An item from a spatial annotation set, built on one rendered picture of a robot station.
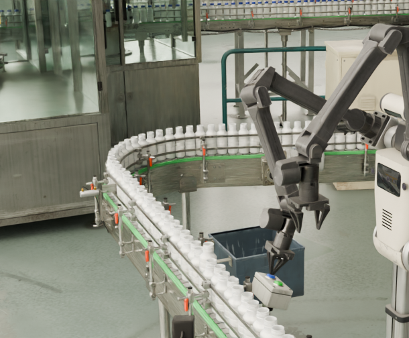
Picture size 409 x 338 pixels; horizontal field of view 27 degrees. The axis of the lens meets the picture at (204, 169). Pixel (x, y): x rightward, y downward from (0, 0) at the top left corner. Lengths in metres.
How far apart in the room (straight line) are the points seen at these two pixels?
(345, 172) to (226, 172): 0.67
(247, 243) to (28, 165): 2.77
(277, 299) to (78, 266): 3.21
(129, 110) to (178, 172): 3.71
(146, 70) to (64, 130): 2.24
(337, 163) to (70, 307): 1.85
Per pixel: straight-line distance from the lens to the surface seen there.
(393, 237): 2.88
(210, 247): 2.88
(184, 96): 8.43
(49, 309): 5.28
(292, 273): 3.55
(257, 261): 3.45
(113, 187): 3.95
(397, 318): 3.03
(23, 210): 6.29
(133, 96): 8.26
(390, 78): 7.07
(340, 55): 6.94
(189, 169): 4.64
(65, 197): 6.32
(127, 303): 5.26
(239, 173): 4.67
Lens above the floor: 2.29
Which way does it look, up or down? 17 degrees down
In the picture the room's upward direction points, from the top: 2 degrees counter-clockwise
